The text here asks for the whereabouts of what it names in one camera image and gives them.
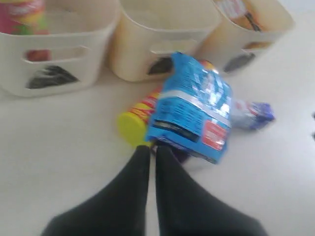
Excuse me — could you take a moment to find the pink Lay's chips can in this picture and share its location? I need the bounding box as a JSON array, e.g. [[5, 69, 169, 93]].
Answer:
[[0, 0, 51, 61]]

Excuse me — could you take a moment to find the orange noodle packet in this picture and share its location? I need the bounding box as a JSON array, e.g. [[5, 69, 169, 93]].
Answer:
[[218, 0, 271, 50]]

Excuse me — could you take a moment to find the cream bin circle mark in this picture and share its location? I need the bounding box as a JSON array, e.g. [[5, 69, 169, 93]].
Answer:
[[195, 0, 294, 75]]

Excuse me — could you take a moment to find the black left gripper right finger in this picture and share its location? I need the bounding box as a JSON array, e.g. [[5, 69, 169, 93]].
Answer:
[[156, 146, 268, 236]]

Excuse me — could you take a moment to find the blue noodle packet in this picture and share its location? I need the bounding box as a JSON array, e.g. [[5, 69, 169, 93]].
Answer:
[[145, 52, 232, 164]]

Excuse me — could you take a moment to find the yellow Lay's chips can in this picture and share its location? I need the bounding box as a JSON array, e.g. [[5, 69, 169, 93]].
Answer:
[[117, 59, 219, 149]]

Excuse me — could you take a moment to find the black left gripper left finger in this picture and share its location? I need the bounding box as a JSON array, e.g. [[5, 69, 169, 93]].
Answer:
[[43, 146, 150, 236]]

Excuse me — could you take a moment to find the cream bin square mark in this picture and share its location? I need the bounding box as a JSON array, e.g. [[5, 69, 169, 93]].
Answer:
[[109, 0, 221, 82]]

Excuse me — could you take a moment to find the white blue milk carton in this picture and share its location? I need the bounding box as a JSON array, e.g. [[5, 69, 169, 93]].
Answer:
[[230, 99, 275, 130]]

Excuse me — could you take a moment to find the cream bin triangle mark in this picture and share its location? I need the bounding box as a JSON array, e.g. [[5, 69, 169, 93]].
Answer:
[[0, 0, 120, 97]]

